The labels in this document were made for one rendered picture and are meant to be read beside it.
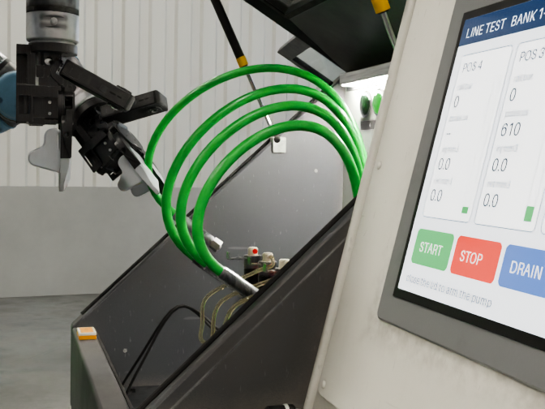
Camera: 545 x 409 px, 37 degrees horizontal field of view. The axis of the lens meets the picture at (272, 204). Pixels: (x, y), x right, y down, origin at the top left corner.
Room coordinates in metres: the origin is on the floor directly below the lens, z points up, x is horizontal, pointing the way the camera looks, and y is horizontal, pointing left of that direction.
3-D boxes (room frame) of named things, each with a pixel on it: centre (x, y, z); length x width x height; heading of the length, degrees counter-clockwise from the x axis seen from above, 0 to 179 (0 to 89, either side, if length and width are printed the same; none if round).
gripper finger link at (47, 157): (1.18, 0.32, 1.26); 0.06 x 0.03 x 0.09; 108
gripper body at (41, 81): (1.20, 0.33, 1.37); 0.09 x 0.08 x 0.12; 108
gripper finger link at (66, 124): (1.18, 0.30, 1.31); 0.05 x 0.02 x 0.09; 18
